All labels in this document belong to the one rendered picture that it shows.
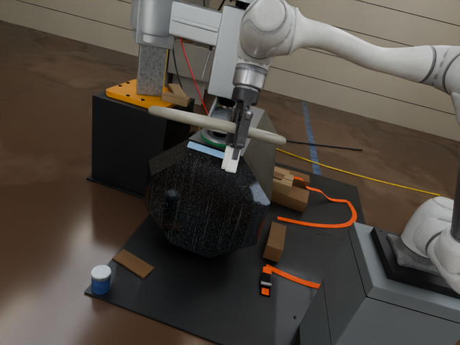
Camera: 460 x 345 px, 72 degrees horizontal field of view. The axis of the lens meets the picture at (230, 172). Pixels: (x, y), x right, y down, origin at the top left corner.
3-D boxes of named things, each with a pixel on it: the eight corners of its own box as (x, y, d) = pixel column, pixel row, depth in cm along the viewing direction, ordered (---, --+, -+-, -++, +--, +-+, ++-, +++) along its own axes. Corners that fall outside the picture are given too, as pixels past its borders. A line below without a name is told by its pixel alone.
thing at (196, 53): (163, 98, 485) (170, 39, 444) (187, 81, 599) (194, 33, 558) (202, 108, 483) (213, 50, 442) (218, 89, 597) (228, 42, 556)
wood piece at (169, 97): (160, 100, 240) (162, 94, 238) (164, 97, 249) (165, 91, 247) (186, 106, 240) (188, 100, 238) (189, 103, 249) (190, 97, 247)
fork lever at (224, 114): (214, 90, 195) (215, 83, 193) (244, 98, 196) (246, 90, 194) (196, 127, 134) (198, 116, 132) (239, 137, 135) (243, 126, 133)
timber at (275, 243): (278, 263, 227) (283, 250, 221) (262, 257, 228) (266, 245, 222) (282, 237, 253) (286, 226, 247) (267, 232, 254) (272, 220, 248)
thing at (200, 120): (163, 118, 135) (164, 111, 135) (273, 144, 137) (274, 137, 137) (128, 108, 86) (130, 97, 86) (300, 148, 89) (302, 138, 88)
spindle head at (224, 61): (213, 83, 196) (229, 3, 174) (248, 91, 197) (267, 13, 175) (205, 98, 164) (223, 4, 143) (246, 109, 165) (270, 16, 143)
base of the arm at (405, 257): (423, 240, 140) (429, 231, 137) (445, 278, 121) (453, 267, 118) (382, 229, 141) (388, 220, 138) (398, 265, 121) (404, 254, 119)
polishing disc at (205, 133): (222, 127, 197) (223, 125, 197) (244, 142, 184) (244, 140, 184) (194, 129, 184) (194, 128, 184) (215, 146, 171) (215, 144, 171)
